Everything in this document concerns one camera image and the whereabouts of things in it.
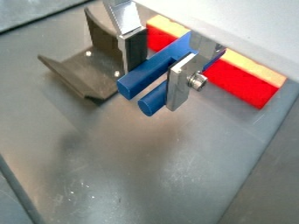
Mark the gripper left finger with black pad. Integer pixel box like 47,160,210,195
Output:
102,0,146,73

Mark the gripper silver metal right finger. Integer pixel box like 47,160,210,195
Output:
165,31,225,111

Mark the black curved fixture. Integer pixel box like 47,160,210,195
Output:
37,8,124,101

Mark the red shape-sorter block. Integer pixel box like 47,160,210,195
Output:
145,15,285,109

